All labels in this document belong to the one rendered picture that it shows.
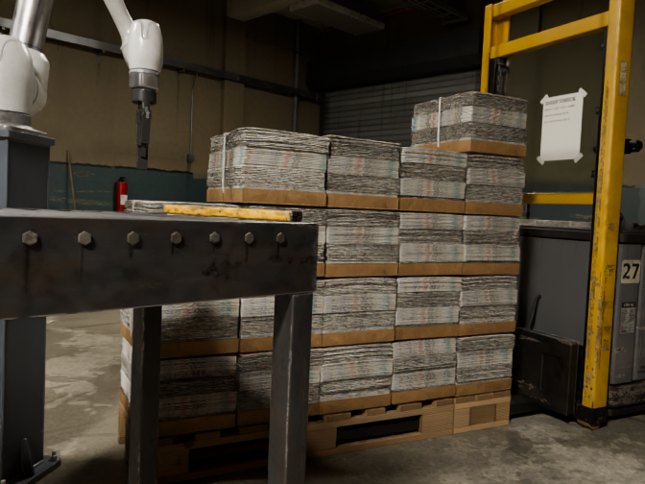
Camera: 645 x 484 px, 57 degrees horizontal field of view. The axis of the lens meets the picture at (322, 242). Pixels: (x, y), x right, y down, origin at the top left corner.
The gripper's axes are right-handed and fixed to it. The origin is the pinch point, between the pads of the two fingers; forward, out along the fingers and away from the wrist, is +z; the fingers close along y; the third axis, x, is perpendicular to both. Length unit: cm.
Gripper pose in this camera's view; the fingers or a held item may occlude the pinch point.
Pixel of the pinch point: (142, 157)
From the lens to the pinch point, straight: 193.8
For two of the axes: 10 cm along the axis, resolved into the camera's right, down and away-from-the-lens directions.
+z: -0.4, 10.0, 0.5
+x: -8.8, -0.1, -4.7
